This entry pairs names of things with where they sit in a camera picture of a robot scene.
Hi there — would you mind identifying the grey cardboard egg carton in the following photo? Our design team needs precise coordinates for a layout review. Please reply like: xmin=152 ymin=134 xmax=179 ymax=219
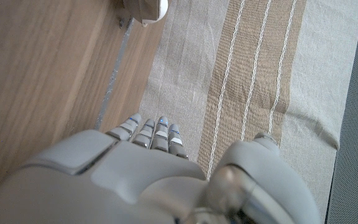
xmin=122 ymin=0 xmax=163 ymax=24

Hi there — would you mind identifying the grey tape strip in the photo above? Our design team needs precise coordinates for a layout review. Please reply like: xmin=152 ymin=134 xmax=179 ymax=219
xmin=94 ymin=17 xmax=135 ymax=131

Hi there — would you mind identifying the beige striped curtain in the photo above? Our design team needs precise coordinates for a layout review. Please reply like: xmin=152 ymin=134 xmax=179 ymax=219
xmin=138 ymin=0 xmax=358 ymax=218

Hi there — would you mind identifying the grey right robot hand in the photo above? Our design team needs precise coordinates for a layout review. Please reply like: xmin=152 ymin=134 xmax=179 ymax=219
xmin=0 ymin=113 xmax=323 ymax=224

